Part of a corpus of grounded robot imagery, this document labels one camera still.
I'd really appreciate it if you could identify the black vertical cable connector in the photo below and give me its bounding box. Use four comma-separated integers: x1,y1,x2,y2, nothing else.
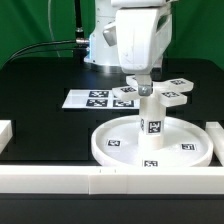
74,0,84,45

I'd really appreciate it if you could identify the white right fence block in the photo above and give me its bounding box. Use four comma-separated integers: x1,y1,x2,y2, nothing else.
206,122,224,167

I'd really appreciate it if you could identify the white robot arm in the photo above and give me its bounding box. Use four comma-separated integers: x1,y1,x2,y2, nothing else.
85,0,174,96

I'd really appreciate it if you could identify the white left fence block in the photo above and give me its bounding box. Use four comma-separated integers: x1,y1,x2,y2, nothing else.
0,120,13,154

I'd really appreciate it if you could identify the white fence block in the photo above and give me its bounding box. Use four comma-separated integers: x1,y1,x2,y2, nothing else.
206,122,224,167
0,120,13,154

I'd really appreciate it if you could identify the white marker sheet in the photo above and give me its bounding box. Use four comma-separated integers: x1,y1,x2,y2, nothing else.
62,90,139,109

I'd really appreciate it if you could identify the white cross-shaped table base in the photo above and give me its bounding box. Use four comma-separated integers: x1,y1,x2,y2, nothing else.
112,76,194,107

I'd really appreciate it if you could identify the white front fence bar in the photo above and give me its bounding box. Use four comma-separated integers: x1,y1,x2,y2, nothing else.
0,165,224,195

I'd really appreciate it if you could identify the white round table top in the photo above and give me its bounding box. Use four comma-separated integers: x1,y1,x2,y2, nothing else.
91,115,213,168

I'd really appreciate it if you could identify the black cable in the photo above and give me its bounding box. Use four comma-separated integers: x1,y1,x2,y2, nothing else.
2,39,88,68

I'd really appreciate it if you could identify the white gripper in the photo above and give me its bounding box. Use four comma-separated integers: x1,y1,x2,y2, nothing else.
115,8,172,96

